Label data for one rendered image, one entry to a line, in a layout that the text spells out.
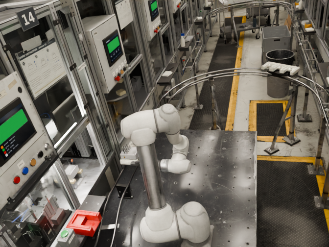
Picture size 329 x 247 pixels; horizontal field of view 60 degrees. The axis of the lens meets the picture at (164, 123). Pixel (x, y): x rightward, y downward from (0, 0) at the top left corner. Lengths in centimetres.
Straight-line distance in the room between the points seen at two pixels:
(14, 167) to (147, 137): 64
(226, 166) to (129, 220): 83
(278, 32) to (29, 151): 474
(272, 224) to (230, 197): 81
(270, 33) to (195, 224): 436
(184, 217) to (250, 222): 47
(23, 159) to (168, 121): 72
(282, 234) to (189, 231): 122
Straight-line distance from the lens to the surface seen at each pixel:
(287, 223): 283
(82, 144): 223
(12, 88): 145
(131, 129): 151
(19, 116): 144
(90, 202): 194
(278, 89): 447
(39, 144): 158
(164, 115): 149
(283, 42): 500
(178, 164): 199
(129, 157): 217
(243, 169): 227
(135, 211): 209
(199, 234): 173
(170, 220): 168
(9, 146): 141
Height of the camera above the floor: 223
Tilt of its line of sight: 33 degrees down
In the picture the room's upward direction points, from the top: 11 degrees counter-clockwise
